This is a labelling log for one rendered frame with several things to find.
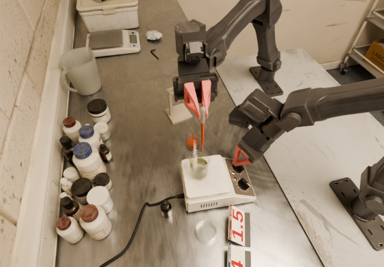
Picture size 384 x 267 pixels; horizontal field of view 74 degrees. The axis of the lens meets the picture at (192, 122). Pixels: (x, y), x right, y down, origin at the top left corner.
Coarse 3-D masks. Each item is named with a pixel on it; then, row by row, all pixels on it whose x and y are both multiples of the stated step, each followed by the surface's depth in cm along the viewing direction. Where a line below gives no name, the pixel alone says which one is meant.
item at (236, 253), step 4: (232, 248) 62; (236, 248) 63; (232, 252) 62; (236, 252) 62; (240, 252) 63; (232, 256) 61; (236, 256) 62; (240, 256) 63; (232, 260) 60; (236, 260) 61; (240, 260) 62; (232, 264) 60; (236, 264) 61; (240, 264) 61
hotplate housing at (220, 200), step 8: (224, 160) 75; (248, 176) 77; (184, 184) 70; (232, 184) 70; (184, 192) 69; (232, 192) 68; (192, 200) 67; (200, 200) 67; (208, 200) 67; (216, 200) 68; (224, 200) 68; (232, 200) 69; (240, 200) 70; (248, 200) 71; (192, 208) 69; (200, 208) 70; (208, 208) 70
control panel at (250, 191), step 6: (228, 162) 75; (228, 168) 74; (234, 174) 73; (240, 174) 75; (246, 174) 76; (234, 180) 72; (246, 180) 74; (234, 186) 70; (240, 192) 70; (246, 192) 71; (252, 192) 72
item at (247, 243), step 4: (236, 208) 70; (244, 212) 71; (244, 216) 70; (248, 216) 70; (244, 220) 70; (248, 220) 70; (244, 224) 69; (248, 224) 69; (244, 228) 68; (248, 228) 68; (244, 232) 67; (248, 232) 68; (228, 236) 63; (244, 236) 67; (248, 236) 67; (232, 240) 63; (244, 240) 66; (248, 240) 66; (236, 244) 66; (240, 244) 65; (244, 244) 65; (248, 244) 66
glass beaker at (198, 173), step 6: (198, 150) 67; (192, 156) 67; (198, 156) 68; (204, 156) 68; (210, 156) 65; (192, 168) 65; (198, 168) 64; (204, 168) 64; (192, 174) 68; (198, 174) 66; (204, 174) 67
